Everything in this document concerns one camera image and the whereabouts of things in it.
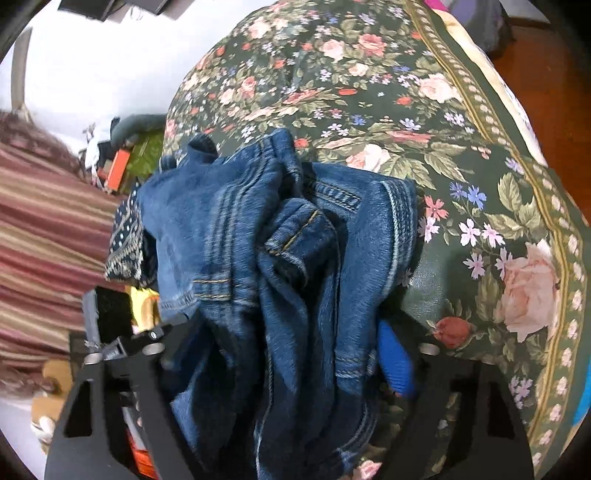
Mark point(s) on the grey wall strip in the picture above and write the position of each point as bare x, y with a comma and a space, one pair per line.
21, 69

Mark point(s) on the tan soft item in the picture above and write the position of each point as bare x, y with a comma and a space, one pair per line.
51, 401

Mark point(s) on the dark object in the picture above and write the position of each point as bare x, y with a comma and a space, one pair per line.
113, 314

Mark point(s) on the dark green floral blanket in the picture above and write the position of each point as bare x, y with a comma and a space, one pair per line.
392, 92

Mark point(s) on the red striped curtain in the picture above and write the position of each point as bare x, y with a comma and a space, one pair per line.
46, 230

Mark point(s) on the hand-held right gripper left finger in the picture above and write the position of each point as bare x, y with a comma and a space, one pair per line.
157, 397

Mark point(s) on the orange box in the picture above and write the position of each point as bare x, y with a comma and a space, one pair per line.
117, 170

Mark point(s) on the beige bed sheet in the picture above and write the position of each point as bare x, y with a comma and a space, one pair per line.
512, 101

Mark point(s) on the dark patterned cloth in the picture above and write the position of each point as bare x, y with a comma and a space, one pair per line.
127, 240

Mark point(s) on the grey cloth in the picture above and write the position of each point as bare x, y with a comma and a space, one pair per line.
138, 124

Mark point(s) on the yellow cloth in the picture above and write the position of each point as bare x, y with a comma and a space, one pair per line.
145, 307

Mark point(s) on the green cloth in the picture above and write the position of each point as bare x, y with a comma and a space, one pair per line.
147, 159

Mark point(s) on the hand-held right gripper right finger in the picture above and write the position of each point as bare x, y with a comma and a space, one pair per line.
397, 364

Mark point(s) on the blue denim jeans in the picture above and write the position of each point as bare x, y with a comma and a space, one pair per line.
277, 277

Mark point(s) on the pink pillow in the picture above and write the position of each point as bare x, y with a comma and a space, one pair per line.
438, 4

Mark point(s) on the black wall television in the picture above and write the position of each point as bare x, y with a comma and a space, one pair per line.
115, 8

